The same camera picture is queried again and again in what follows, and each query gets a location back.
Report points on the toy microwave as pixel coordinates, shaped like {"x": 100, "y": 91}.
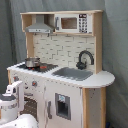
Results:
{"x": 73, "y": 23}

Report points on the toy oven door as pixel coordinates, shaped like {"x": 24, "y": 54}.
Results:
{"x": 30, "y": 106}

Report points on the black toy stovetop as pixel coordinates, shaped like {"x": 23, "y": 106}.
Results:
{"x": 43, "y": 67}

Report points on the right red stove knob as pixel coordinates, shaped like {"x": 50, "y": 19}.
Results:
{"x": 34, "y": 83}

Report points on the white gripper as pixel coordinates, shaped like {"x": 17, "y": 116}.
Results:
{"x": 14, "y": 96}

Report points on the red stove knob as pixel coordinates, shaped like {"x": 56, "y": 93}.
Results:
{"x": 34, "y": 83}
{"x": 15, "y": 78}

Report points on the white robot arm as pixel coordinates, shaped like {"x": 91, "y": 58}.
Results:
{"x": 12, "y": 119}

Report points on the wooden toy kitchen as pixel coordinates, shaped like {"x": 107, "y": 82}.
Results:
{"x": 81, "y": 51}

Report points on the cabinet door with dispenser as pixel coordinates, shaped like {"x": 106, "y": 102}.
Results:
{"x": 63, "y": 105}

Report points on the grey range hood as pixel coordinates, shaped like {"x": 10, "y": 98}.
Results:
{"x": 39, "y": 26}

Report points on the grey toy sink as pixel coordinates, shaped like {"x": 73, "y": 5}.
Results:
{"x": 71, "y": 73}

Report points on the silver toy pot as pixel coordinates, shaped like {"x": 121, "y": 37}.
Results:
{"x": 32, "y": 62}

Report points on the left red stove knob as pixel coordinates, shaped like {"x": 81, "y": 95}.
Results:
{"x": 15, "y": 78}

